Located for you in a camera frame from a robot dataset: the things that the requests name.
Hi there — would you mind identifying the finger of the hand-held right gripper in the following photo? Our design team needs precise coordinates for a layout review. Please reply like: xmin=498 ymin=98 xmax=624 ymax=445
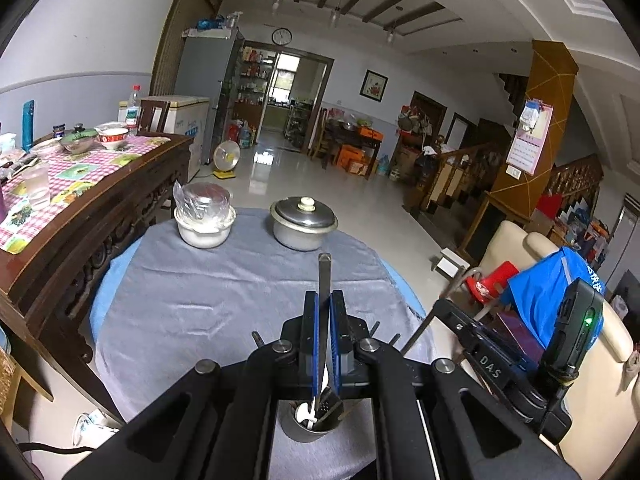
xmin=431 ymin=298 xmax=482 ymax=350

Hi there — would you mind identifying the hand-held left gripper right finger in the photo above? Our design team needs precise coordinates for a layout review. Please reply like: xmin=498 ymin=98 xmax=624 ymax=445
xmin=328 ymin=288 xmax=584 ymax=480

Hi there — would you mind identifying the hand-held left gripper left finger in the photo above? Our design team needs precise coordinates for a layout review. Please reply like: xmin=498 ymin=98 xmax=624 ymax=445
xmin=62 ymin=290 xmax=321 ymax=480

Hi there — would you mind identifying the white spoon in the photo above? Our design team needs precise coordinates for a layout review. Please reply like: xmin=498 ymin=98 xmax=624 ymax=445
xmin=294 ymin=394 xmax=321 ymax=432

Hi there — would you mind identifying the metal utensil cup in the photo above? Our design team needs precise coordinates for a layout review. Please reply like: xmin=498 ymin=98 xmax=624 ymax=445
xmin=278 ymin=397 xmax=347 ymax=444

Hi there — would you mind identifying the purple box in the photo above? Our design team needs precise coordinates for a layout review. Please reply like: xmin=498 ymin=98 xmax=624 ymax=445
xmin=492 ymin=309 xmax=547 ymax=362

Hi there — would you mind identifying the red plastic stool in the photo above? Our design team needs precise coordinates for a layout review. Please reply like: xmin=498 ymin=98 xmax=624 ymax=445
xmin=464 ymin=259 xmax=521 ymax=307

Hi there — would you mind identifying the white step stool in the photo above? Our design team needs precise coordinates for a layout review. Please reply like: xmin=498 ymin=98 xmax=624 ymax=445
xmin=432 ymin=248 xmax=471 ymax=279

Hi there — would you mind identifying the blue garment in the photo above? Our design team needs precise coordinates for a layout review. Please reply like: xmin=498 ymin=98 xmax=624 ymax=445
xmin=499 ymin=245 xmax=606 ymax=357

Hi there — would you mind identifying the cream armchair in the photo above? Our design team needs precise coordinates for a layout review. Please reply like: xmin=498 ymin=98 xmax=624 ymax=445
xmin=469 ymin=219 xmax=640 ymax=462

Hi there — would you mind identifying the metal pot with lid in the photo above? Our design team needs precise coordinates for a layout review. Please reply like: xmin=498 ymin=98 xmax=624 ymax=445
xmin=269 ymin=196 xmax=339 ymax=253

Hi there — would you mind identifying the grey tablecloth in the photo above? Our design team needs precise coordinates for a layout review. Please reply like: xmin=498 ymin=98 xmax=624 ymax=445
xmin=94 ymin=205 xmax=437 ymax=480

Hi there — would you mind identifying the white bowl with plastic wrap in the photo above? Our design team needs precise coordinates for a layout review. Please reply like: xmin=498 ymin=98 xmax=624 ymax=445
xmin=172 ymin=182 xmax=237 ymax=250

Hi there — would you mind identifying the wooden stair railing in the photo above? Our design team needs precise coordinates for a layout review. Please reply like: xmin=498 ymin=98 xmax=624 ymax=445
xmin=424 ymin=141 xmax=605 ymax=223

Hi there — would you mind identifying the orange cardboard box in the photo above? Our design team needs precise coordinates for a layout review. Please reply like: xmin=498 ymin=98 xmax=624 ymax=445
xmin=335 ymin=144 xmax=372 ymax=174

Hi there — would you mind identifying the round electric heater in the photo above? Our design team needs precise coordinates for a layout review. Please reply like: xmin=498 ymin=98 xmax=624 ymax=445
xmin=212 ymin=140 xmax=241 ymax=180

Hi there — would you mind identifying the dark wooden side table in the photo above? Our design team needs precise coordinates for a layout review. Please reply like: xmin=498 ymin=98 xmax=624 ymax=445
xmin=319 ymin=119 xmax=387 ymax=177

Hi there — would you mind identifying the blue table cover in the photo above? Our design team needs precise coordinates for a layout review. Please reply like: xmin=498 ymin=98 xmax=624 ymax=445
xmin=88 ymin=239 xmax=430 ymax=357

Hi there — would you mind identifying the metal rack shelf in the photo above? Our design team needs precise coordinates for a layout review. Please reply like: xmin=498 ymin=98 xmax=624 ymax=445
xmin=284 ymin=102 xmax=314 ymax=149

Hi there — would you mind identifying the wooden pillar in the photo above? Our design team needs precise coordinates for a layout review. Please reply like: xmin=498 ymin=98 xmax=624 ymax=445
xmin=486 ymin=39 xmax=579 ymax=242

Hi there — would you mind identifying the carved wooden table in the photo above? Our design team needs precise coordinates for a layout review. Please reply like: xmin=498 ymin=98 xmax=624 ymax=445
xmin=0 ymin=132 xmax=197 ymax=427

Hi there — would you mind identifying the white chest freezer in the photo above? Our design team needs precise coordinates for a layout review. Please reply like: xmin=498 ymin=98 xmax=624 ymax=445
xmin=140 ymin=95 xmax=211 ymax=184

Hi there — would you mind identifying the grey refrigerator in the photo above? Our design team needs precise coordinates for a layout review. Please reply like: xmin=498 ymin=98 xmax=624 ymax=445
xmin=172 ymin=29 xmax=246 ymax=167

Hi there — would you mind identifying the wooden dining chair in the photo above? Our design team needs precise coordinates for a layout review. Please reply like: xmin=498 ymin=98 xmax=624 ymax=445
xmin=137 ymin=98 xmax=171 ymax=136

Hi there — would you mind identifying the pink checked tablecloth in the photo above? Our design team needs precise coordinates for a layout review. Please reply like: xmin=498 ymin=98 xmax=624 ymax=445
xmin=0 ymin=132 xmax=172 ymax=256

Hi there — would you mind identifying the red and white bowl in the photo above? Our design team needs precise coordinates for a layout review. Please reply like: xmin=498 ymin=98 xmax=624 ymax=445
xmin=94 ymin=121 xmax=131 ymax=151

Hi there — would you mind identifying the clear plastic bottle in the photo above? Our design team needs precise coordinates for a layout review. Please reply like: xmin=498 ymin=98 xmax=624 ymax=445
xmin=125 ymin=84 xmax=142 ymax=136

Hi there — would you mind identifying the metal bowl with green lid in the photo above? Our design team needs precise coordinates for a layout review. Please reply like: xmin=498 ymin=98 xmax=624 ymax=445
xmin=58 ymin=122 xmax=99 ymax=155

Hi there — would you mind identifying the clear drinking glass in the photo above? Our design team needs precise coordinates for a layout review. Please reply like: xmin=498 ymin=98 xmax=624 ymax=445
xmin=22 ymin=164 xmax=52 ymax=212

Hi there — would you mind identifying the tall blue bottle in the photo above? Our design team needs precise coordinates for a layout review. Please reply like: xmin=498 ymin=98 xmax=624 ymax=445
xmin=20 ymin=99 xmax=36 ymax=152

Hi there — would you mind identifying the wall calendar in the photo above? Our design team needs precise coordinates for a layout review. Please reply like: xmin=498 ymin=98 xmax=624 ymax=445
xmin=505 ymin=98 xmax=555 ymax=177

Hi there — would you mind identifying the framed wall picture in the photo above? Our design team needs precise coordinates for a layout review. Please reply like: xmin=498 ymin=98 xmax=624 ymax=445
xmin=359 ymin=68 xmax=390 ymax=104

